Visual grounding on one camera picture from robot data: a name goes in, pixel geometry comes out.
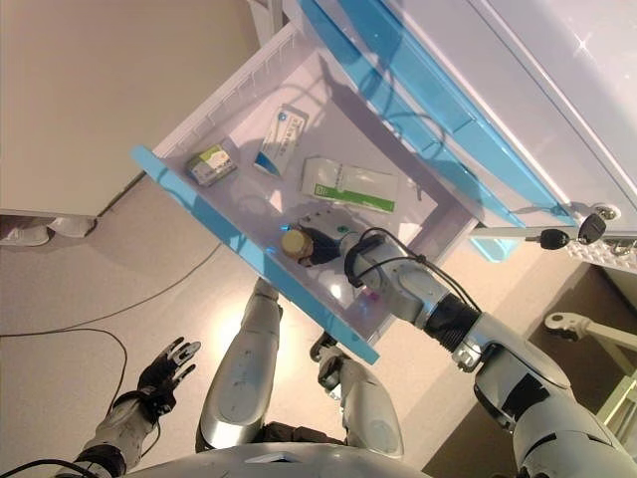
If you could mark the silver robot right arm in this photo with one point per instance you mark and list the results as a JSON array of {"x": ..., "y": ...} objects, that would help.
[{"x": 413, "y": 289}]

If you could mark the black cart key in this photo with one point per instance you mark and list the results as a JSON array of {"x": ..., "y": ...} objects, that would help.
[
  {"x": 553, "y": 240},
  {"x": 592, "y": 230}
]

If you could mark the clear bottle yellow capsules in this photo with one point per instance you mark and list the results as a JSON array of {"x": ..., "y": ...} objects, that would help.
[{"x": 294, "y": 244}]

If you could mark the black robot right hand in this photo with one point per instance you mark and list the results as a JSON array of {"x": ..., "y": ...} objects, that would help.
[{"x": 328, "y": 244}]

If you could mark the white hospital bed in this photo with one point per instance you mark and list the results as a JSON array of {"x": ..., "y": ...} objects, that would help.
[{"x": 582, "y": 326}]

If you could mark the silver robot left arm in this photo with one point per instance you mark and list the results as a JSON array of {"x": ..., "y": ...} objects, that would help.
[{"x": 119, "y": 428}]

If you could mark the pink white medicine box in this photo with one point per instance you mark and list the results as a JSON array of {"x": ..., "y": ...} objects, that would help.
[{"x": 370, "y": 295}]

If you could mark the grey robot torso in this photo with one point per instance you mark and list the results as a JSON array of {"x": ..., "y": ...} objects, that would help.
[{"x": 283, "y": 465}]

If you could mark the blue white cart drawer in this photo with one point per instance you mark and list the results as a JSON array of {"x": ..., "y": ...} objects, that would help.
[
  {"x": 492, "y": 249},
  {"x": 224, "y": 225},
  {"x": 438, "y": 99}
]

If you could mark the green and white medicine box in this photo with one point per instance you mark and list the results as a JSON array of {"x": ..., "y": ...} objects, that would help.
[{"x": 348, "y": 186}]

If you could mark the white medical cart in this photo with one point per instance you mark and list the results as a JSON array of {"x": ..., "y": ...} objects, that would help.
[{"x": 547, "y": 74}]

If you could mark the small green white box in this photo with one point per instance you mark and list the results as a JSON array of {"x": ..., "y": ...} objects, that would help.
[{"x": 211, "y": 167}]

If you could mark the white blue medicine box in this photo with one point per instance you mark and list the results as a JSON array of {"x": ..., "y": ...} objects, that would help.
[{"x": 281, "y": 139}]

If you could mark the silver robot right leg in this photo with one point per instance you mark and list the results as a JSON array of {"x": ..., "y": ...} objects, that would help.
[{"x": 373, "y": 423}]

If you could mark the white bed caster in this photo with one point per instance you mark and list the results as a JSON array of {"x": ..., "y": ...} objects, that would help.
[{"x": 560, "y": 323}]

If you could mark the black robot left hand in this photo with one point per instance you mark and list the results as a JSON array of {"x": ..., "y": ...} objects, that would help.
[{"x": 159, "y": 383}]

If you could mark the white perforated basket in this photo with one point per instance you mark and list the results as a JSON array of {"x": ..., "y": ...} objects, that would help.
[{"x": 607, "y": 254}]

